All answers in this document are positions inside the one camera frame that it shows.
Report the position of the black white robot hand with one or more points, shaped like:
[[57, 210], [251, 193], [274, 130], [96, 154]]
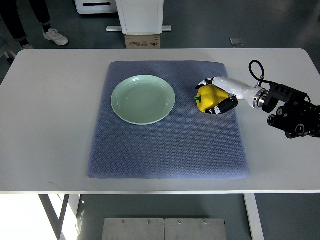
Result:
[[254, 96]]

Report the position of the yellow bell pepper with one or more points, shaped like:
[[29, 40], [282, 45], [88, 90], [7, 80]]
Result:
[[209, 96]]

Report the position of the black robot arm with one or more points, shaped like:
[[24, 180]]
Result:
[[298, 117]]

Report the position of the small grey floor plate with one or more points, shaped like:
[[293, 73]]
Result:
[[236, 42]]

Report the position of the light green plate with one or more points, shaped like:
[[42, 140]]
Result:
[[143, 99]]

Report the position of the blue woven mat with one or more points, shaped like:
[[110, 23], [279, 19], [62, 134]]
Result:
[[187, 144]]

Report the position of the cardboard box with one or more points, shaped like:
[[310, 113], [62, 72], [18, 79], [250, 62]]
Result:
[[142, 41]]

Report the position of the white table leg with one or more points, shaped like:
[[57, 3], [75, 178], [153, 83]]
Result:
[[253, 215]]

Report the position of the white appliance with slot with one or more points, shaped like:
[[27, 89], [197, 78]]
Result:
[[96, 6]]

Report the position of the person leg with sneaker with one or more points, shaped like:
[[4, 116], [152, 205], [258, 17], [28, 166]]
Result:
[[41, 12]]

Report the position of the grey chair base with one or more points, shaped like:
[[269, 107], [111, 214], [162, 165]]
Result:
[[6, 51]]

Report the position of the white pedestal base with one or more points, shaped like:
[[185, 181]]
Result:
[[140, 17]]

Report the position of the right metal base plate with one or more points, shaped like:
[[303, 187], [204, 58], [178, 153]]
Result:
[[194, 229]]

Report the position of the metal base plate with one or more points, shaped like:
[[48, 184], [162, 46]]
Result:
[[194, 229], [133, 229]]

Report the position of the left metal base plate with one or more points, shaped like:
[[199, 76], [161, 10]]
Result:
[[133, 229]]

